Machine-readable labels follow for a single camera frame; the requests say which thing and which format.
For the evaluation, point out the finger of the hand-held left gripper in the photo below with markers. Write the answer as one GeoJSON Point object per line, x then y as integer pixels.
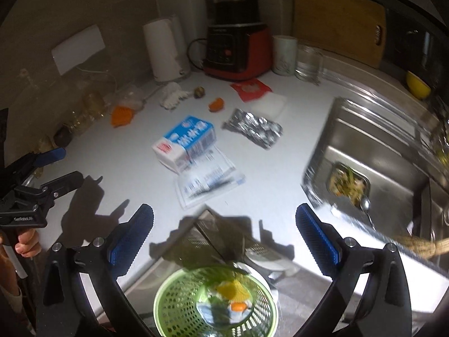
{"type": "Point", "coordinates": [52, 153]}
{"type": "Point", "coordinates": [61, 182]}

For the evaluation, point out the metal perforated grater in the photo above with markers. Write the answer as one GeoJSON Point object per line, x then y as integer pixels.
{"type": "Point", "coordinates": [224, 238]}

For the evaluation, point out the dark brown lump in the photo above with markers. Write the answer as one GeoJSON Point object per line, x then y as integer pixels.
{"type": "Point", "coordinates": [62, 136]}

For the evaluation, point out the blue white milk carton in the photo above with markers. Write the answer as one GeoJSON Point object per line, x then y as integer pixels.
{"type": "Point", "coordinates": [186, 144]}

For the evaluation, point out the silver foil packet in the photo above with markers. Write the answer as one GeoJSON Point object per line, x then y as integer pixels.
{"type": "Point", "coordinates": [252, 128]}

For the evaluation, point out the sink strainer with food scraps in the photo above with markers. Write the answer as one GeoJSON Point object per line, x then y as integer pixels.
{"type": "Point", "coordinates": [349, 182]}

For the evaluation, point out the white electric kettle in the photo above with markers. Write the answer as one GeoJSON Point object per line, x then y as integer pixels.
{"type": "Point", "coordinates": [165, 52]}

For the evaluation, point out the yellow scrap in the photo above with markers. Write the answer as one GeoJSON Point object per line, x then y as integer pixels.
{"type": "Point", "coordinates": [233, 288]}

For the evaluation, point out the green perforated plastic basket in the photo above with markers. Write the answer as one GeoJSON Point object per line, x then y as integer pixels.
{"type": "Point", "coordinates": [175, 302]}

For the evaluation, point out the person's left hand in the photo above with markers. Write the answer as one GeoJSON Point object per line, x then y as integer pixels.
{"type": "Point", "coordinates": [28, 245]}

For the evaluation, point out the white wall socket plate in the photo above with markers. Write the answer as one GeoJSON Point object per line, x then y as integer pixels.
{"type": "Point", "coordinates": [79, 49]}

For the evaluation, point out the wooden cutting board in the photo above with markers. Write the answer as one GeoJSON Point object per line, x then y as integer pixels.
{"type": "Point", "coordinates": [336, 21]}

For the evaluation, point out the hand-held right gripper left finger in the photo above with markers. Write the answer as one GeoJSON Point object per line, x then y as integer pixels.
{"type": "Point", "coordinates": [133, 238]}

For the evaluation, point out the stainless steel sink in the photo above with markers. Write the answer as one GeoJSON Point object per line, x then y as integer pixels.
{"type": "Point", "coordinates": [379, 147]}

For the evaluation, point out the straw brush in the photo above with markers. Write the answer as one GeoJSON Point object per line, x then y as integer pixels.
{"type": "Point", "coordinates": [421, 245]}

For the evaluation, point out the yellow bowl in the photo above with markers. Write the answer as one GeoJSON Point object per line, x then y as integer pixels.
{"type": "Point", "coordinates": [418, 86]}

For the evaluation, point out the brown round shell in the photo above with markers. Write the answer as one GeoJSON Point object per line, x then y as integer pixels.
{"type": "Point", "coordinates": [200, 92]}

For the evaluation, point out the red black blender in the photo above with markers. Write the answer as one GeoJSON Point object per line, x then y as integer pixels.
{"type": "Point", "coordinates": [238, 49]}

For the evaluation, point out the metal spoon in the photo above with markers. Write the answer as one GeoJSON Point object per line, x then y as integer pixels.
{"type": "Point", "coordinates": [365, 204]}

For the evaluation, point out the clear bag of yellow food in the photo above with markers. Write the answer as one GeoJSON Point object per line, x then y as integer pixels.
{"type": "Point", "coordinates": [86, 112]}

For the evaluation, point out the printed clear plastic bag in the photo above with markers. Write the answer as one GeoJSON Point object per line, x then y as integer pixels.
{"type": "Point", "coordinates": [210, 182]}

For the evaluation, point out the red snack packet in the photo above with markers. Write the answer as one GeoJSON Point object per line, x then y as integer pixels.
{"type": "Point", "coordinates": [250, 89]}

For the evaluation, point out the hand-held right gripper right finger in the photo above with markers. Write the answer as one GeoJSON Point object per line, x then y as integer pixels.
{"type": "Point", "coordinates": [315, 238]}

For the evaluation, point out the white flower print ceramic cup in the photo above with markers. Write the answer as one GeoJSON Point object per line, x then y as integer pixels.
{"type": "Point", "coordinates": [284, 54]}

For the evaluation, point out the clear glass jar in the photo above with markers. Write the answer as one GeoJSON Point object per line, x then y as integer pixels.
{"type": "Point", "coordinates": [308, 63]}

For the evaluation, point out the crumpled white tissue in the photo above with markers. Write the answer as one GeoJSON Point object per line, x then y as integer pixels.
{"type": "Point", "coordinates": [173, 95]}

